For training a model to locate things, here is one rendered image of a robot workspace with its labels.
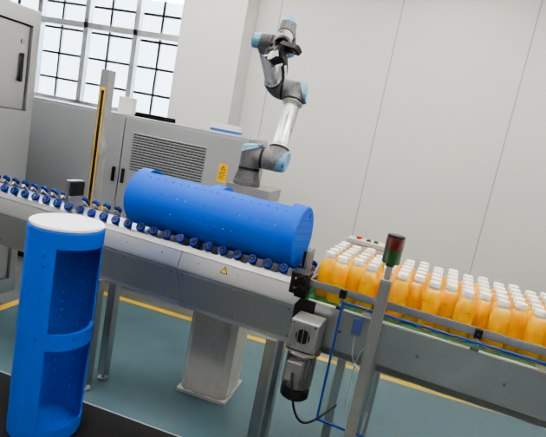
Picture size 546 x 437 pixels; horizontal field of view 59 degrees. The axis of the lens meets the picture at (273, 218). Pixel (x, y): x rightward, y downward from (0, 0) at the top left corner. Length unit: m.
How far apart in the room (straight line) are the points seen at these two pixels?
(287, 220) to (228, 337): 0.93
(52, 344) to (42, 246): 0.38
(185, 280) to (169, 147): 1.89
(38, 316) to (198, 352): 1.08
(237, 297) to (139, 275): 0.54
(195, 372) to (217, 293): 0.76
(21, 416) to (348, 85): 3.88
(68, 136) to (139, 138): 0.68
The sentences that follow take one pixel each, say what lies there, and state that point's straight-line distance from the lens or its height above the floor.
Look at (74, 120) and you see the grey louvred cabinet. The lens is 4.50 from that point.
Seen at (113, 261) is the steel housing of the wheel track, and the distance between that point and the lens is 2.55.
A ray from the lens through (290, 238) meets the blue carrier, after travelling 2.03.
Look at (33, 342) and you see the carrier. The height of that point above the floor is 0.58.
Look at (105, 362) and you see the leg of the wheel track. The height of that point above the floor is 0.11.
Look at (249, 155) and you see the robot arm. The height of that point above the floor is 1.38.
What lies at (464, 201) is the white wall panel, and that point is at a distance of 4.88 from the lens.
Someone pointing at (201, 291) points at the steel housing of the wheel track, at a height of 0.75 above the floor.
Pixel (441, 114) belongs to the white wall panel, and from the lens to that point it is 4.86.
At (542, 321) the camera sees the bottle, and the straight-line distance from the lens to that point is 1.97.
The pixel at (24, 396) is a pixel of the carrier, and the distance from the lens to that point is 2.22.
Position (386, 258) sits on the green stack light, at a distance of 1.70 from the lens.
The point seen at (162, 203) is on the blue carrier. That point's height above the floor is 1.11.
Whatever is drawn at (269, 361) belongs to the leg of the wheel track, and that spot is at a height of 0.52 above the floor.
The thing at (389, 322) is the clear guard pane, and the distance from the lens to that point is 1.87.
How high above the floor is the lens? 1.51
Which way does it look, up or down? 10 degrees down
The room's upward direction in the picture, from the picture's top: 11 degrees clockwise
